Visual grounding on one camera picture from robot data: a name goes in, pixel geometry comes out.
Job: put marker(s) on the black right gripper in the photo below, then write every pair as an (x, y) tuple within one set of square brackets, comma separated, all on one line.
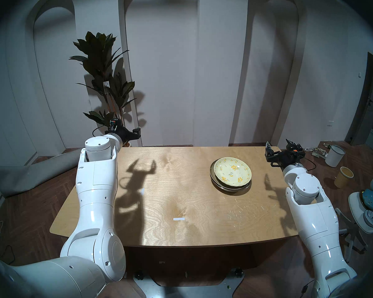
[(284, 159)]

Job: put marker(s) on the rolled grey carpet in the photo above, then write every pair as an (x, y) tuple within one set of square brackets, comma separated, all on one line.
[(34, 173)]

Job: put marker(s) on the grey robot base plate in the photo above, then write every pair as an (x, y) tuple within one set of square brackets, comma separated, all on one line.
[(186, 292)]

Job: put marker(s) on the yellow floral ceramic plate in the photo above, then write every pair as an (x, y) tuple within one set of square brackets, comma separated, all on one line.
[(233, 171)]

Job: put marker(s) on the white striped round object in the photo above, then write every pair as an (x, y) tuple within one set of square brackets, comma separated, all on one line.
[(371, 218)]

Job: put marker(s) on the teal round object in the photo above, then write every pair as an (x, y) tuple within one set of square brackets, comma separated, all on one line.
[(370, 199)]

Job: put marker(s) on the tan paper cup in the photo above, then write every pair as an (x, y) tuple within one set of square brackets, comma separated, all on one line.
[(343, 178)]

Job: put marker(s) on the tall dark green plant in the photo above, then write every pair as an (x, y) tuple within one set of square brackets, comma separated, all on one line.
[(96, 52)]

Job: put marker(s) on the grey door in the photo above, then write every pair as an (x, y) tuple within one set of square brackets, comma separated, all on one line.
[(365, 108)]

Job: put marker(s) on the white swivel stool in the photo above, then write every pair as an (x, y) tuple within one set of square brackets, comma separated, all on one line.
[(357, 213)]

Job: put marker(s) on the olive green plate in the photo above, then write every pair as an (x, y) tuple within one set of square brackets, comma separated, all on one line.
[(211, 174)]

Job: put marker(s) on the white bucket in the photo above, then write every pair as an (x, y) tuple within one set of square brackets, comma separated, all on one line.
[(334, 157)]

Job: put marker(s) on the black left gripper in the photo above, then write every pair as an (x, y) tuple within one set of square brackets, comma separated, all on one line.
[(124, 133)]

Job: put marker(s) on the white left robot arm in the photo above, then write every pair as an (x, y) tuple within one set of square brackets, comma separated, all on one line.
[(96, 182)]

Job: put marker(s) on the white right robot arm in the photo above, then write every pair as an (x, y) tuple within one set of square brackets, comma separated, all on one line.
[(317, 223)]

